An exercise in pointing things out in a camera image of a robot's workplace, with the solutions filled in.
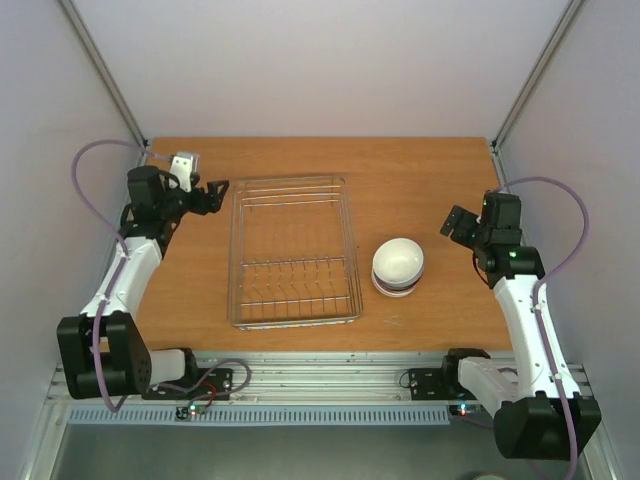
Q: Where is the aluminium frame post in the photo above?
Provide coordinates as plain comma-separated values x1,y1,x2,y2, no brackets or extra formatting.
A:
56,0,148,146
490,0,589,151

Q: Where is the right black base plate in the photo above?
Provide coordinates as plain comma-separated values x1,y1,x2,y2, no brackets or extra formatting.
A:
398,368,465,401

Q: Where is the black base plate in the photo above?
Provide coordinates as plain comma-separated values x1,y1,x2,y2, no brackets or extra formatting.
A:
398,368,465,401
141,367,235,401

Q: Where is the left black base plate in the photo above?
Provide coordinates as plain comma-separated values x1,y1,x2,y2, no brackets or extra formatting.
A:
141,367,235,401

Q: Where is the aluminium rail base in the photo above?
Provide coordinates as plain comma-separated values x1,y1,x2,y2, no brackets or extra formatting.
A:
45,351,595,405

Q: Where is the white ceramic bowl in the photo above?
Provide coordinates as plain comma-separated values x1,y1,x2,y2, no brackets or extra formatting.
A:
372,238,425,289

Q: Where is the left aluminium frame post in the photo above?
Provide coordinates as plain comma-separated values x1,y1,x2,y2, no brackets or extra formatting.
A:
56,0,148,146

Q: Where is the purple cable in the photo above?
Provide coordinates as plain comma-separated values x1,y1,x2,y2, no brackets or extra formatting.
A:
71,139,174,414
494,175,590,480

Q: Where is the small circuit board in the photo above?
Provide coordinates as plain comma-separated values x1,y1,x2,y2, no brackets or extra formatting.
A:
449,403,482,417
175,404,208,421

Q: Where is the left small circuit board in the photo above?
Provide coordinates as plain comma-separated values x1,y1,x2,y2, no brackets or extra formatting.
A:
175,404,208,421

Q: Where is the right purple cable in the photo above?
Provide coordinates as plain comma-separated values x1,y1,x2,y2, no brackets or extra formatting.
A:
494,175,590,480

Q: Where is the right aluminium frame post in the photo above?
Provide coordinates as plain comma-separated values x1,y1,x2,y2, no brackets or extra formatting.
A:
490,0,589,151

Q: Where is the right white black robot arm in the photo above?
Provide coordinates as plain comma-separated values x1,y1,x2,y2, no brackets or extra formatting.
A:
440,192,601,461

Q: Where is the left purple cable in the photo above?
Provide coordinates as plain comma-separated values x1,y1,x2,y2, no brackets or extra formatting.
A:
71,139,174,414

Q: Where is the grey slotted cable duct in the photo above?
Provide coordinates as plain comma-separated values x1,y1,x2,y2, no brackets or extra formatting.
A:
68,405,450,427

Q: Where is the metal wire dish rack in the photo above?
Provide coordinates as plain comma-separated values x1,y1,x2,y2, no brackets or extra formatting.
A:
227,175,363,330

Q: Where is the right small circuit board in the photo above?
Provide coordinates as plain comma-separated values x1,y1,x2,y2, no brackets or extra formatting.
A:
449,403,482,417

